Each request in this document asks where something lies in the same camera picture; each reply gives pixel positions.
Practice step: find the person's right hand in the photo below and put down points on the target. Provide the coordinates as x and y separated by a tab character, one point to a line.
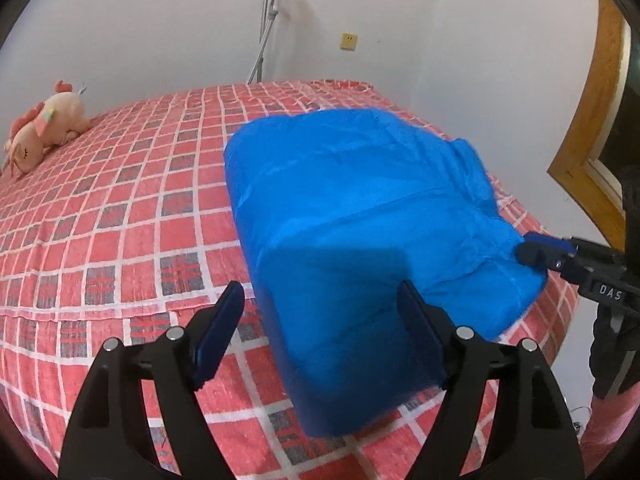
615	355

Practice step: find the person's pink pants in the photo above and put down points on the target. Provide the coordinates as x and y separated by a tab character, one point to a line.
612	435

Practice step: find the wooden door frame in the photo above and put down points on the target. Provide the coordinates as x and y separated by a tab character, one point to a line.
585	140

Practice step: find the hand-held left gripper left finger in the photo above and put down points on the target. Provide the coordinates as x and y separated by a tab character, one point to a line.
220	330

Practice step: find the yellow wall socket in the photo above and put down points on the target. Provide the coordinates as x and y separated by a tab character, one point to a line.
348	41

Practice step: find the blue garment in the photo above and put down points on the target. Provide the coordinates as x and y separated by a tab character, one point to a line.
360	200

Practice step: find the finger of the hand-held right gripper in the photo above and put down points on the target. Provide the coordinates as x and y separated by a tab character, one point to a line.
537	257
550	243

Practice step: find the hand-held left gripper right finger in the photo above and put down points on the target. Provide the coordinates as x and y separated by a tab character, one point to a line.
420	325

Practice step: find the pink plush toy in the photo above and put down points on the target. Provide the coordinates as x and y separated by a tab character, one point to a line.
45	125

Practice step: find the grey tripod stand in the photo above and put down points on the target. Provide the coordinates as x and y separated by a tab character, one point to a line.
265	20

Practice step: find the bed with red plaid sheet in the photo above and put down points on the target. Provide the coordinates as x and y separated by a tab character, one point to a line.
125	240

